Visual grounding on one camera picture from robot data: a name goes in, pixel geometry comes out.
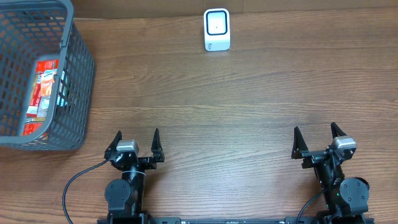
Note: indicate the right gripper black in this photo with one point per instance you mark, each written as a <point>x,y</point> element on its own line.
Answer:
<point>321,155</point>

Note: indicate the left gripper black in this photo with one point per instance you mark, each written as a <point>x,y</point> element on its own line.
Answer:
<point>134,160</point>

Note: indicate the orange spaghetti packet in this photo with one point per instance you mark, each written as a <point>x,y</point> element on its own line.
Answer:
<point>40,95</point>

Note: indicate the green wet wipes packet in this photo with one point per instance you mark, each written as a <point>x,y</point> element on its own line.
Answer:
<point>62,90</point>

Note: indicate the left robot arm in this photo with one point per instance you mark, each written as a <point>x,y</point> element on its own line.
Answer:
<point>125,195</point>

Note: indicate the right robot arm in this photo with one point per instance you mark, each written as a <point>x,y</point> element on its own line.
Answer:
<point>346,199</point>

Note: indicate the white barcode scanner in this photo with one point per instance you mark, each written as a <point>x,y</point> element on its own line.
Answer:
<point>217,29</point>

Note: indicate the grey plastic mesh basket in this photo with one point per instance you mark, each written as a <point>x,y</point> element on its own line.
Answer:
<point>32,31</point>

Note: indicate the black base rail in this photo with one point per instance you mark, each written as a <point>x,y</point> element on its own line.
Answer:
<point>286,220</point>

